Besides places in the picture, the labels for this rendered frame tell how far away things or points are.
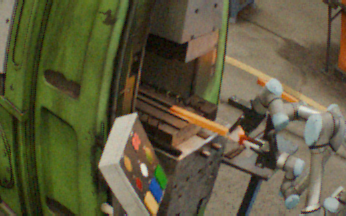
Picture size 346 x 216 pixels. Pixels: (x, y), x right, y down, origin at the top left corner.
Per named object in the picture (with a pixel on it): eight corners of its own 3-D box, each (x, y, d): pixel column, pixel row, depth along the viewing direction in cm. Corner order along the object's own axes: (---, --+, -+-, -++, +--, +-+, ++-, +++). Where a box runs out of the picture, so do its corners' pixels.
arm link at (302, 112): (348, 111, 272) (301, 95, 316) (335, 113, 267) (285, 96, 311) (346, 136, 274) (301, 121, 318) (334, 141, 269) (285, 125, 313)
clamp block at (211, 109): (216, 120, 356) (219, 105, 353) (205, 127, 349) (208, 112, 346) (191, 108, 361) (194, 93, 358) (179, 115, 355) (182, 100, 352)
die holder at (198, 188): (208, 203, 377) (231, 123, 355) (163, 231, 348) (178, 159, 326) (111, 158, 401) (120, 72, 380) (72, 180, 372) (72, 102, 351)
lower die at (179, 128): (200, 131, 347) (204, 111, 343) (170, 150, 331) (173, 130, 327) (114, 90, 365) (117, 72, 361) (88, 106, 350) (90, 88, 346)
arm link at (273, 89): (275, 93, 302) (268, 75, 306) (262, 110, 309) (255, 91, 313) (286, 95, 307) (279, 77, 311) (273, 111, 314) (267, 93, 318)
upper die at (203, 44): (213, 49, 330) (215, 30, 325) (185, 63, 314) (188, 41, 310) (128, 19, 348) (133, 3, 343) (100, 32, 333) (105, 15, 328)
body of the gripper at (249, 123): (245, 138, 320) (262, 120, 313) (232, 122, 321) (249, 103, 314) (254, 131, 326) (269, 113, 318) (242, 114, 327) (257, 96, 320)
